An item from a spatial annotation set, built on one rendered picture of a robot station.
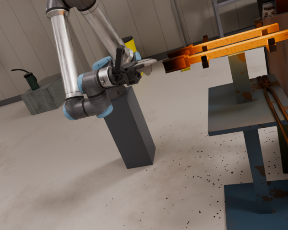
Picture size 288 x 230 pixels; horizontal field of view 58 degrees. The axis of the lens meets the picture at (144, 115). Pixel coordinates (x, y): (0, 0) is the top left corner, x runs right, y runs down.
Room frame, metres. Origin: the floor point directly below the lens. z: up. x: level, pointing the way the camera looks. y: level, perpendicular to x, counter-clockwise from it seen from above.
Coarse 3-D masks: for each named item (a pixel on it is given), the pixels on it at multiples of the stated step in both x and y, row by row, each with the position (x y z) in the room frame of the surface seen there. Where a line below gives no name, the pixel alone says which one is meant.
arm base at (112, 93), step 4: (108, 88) 1.76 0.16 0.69; (112, 88) 1.75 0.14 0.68; (116, 88) 1.76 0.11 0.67; (120, 88) 1.77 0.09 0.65; (124, 88) 1.79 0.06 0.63; (108, 92) 1.75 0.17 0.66; (112, 92) 1.74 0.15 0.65; (116, 92) 1.74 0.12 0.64; (120, 92) 1.76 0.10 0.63; (124, 92) 1.77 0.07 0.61; (108, 96) 1.75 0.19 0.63; (112, 96) 1.74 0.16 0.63; (116, 96) 1.73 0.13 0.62; (120, 96) 1.74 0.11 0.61
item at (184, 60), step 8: (280, 32) 0.78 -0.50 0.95; (248, 40) 0.83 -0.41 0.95; (256, 40) 0.80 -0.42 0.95; (264, 40) 0.79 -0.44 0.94; (280, 40) 0.77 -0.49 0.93; (224, 48) 0.84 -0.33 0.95; (232, 48) 0.83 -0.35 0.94; (240, 48) 0.82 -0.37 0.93; (248, 48) 0.81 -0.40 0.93; (184, 56) 0.89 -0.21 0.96; (192, 56) 0.88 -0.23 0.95; (200, 56) 0.86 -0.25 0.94; (208, 56) 0.85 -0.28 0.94; (216, 56) 0.84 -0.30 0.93; (168, 64) 0.91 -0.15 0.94; (176, 64) 0.90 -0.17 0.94; (184, 64) 0.89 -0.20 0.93; (168, 72) 0.91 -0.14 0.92
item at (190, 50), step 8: (272, 24) 0.90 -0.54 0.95; (248, 32) 0.91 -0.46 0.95; (256, 32) 0.90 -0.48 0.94; (216, 40) 0.97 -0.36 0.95; (224, 40) 0.94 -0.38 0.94; (232, 40) 0.93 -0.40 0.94; (240, 40) 0.92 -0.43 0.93; (184, 48) 1.01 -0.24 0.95; (192, 48) 0.99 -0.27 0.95; (200, 48) 0.98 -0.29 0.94; (208, 48) 0.97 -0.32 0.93; (168, 56) 1.04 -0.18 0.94; (176, 56) 1.02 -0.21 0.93
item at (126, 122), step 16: (128, 96) 1.75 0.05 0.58; (112, 112) 1.73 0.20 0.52; (128, 112) 1.70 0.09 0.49; (112, 128) 1.75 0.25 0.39; (128, 128) 1.71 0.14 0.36; (144, 128) 1.82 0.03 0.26; (128, 144) 1.73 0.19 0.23; (144, 144) 1.69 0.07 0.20; (128, 160) 1.74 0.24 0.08; (144, 160) 1.70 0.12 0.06
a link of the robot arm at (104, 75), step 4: (104, 68) 1.14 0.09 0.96; (108, 68) 1.14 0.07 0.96; (100, 72) 1.13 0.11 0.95; (104, 72) 1.12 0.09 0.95; (108, 72) 1.13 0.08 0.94; (100, 76) 1.12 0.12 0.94; (104, 76) 1.11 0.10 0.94; (108, 76) 1.11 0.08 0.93; (100, 80) 1.12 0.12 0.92; (104, 80) 1.11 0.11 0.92; (108, 80) 1.10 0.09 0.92; (104, 84) 1.12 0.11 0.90; (108, 84) 1.11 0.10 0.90; (112, 84) 1.12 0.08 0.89
